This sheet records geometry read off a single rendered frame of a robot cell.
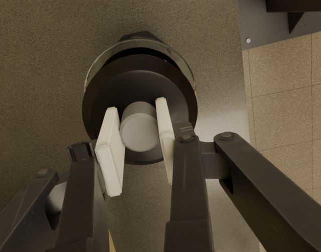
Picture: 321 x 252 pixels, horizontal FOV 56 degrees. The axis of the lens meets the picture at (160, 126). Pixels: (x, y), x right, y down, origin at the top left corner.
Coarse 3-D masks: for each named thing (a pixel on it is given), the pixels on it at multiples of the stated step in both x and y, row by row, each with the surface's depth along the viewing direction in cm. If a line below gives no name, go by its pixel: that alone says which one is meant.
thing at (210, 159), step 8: (176, 128) 18; (184, 128) 17; (192, 128) 17; (176, 136) 17; (200, 144) 15; (208, 144) 15; (208, 152) 14; (216, 152) 14; (208, 160) 14; (216, 160) 14; (224, 160) 14; (208, 168) 14; (216, 168) 14; (224, 168) 14; (208, 176) 15; (216, 176) 14; (224, 176) 14
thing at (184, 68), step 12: (132, 36) 43; (144, 36) 42; (108, 48) 27; (120, 48) 27; (132, 48) 27; (144, 48) 27; (156, 48) 27; (168, 48) 27; (96, 60) 27; (108, 60) 27; (168, 60) 28; (180, 60) 28; (96, 72) 28; (84, 84) 28; (192, 84) 29
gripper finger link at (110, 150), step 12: (108, 108) 21; (108, 120) 19; (108, 132) 17; (96, 144) 16; (108, 144) 16; (120, 144) 20; (96, 156) 15; (108, 156) 15; (120, 156) 19; (108, 168) 16; (120, 168) 18; (108, 180) 16; (120, 180) 17; (108, 192) 16; (120, 192) 16
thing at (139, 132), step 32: (128, 64) 22; (160, 64) 22; (96, 96) 22; (128, 96) 22; (160, 96) 22; (192, 96) 24; (96, 128) 23; (128, 128) 20; (128, 160) 24; (160, 160) 25
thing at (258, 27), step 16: (240, 0) 135; (256, 0) 135; (272, 0) 128; (288, 0) 114; (304, 0) 103; (320, 0) 94; (240, 16) 137; (256, 16) 137; (272, 16) 138; (288, 16) 137; (304, 16) 139; (320, 16) 139; (240, 32) 139; (256, 32) 140; (272, 32) 140; (288, 32) 141; (304, 32) 141
